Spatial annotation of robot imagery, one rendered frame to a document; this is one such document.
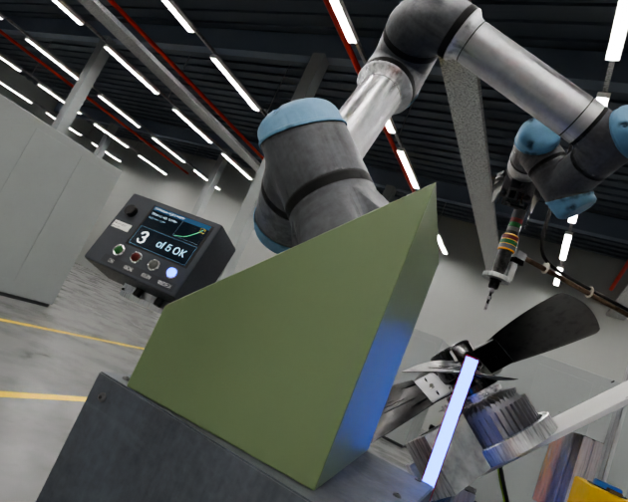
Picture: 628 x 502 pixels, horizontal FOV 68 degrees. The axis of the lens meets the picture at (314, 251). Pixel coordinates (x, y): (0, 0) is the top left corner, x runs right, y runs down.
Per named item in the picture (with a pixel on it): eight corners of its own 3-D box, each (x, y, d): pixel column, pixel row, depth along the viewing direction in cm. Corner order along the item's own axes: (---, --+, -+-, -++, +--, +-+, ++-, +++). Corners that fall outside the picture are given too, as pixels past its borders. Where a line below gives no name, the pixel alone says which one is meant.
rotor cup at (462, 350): (448, 402, 131) (425, 361, 136) (494, 379, 130) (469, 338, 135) (449, 404, 118) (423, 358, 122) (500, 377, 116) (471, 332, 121)
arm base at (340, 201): (393, 219, 46) (355, 141, 50) (273, 286, 51) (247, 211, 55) (431, 247, 59) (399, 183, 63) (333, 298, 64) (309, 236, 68)
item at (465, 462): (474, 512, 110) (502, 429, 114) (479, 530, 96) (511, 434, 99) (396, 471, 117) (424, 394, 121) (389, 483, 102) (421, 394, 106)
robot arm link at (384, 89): (243, 189, 64) (400, 5, 90) (236, 240, 77) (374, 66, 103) (318, 235, 63) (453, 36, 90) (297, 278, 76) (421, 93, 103)
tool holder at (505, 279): (502, 288, 126) (513, 255, 128) (520, 288, 119) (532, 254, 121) (475, 274, 124) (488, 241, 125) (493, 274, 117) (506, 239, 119)
